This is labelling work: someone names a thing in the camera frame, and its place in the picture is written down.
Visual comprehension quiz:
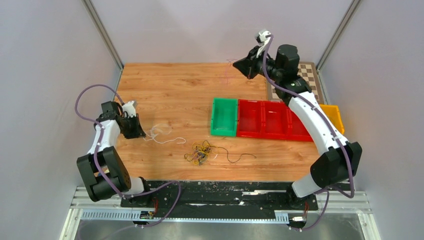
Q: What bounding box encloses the black thin cable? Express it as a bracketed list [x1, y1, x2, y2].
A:
[215, 145, 258, 165]

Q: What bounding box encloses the red bin right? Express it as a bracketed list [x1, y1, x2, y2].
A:
[287, 108, 313, 142]

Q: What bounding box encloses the coloured cable bundle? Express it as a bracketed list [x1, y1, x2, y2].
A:
[183, 140, 220, 167]

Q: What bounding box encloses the red bin middle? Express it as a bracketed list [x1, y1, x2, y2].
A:
[262, 101, 290, 140]

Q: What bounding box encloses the aluminium corner post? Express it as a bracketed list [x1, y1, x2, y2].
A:
[81, 0, 124, 72]
[316, 0, 362, 73]

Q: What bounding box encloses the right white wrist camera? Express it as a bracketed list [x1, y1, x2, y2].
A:
[255, 29, 272, 56]

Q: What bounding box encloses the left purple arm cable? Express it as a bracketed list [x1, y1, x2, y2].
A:
[74, 84, 182, 228]

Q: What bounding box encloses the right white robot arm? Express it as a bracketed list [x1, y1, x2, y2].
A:
[232, 44, 363, 209]

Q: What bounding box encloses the red bin left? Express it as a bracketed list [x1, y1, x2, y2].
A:
[236, 99, 263, 139]

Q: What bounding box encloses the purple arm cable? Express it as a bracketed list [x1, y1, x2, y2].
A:
[261, 34, 356, 232]
[74, 84, 182, 228]

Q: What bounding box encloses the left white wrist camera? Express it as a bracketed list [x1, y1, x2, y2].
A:
[122, 100, 137, 118]

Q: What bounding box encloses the yellow plastic bin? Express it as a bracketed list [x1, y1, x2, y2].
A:
[320, 104, 345, 135]

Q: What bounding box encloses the wooden chessboard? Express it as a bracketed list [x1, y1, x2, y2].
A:
[265, 61, 326, 104]

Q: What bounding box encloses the white slotted cable duct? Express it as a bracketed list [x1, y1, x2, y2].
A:
[80, 210, 290, 224]

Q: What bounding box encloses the white thin cable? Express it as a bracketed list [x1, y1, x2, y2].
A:
[143, 123, 187, 145]

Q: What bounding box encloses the pink thin cable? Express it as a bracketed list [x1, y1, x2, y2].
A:
[224, 58, 238, 86]

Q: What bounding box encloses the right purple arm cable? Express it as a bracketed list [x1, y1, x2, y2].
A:
[261, 34, 356, 232]

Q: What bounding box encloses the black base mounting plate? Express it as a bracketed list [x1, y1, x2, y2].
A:
[120, 181, 318, 220]

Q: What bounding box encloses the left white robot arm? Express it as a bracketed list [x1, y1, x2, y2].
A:
[76, 100, 153, 207]

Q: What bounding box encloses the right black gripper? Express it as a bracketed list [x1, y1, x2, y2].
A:
[233, 46, 283, 82]

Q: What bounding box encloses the green plastic bin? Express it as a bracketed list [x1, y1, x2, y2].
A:
[210, 97, 238, 137]

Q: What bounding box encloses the left aluminium corner post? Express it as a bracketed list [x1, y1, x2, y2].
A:
[81, 0, 124, 72]

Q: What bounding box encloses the right aluminium corner post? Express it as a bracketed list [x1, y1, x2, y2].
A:
[316, 0, 362, 73]

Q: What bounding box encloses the red bin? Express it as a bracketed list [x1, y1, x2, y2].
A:
[287, 108, 313, 142]
[236, 99, 263, 139]
[262, 101, 290, 140]

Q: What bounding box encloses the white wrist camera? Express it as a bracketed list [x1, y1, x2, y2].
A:
[122, 100, 137, 118]
[255, 29, 272, 56]

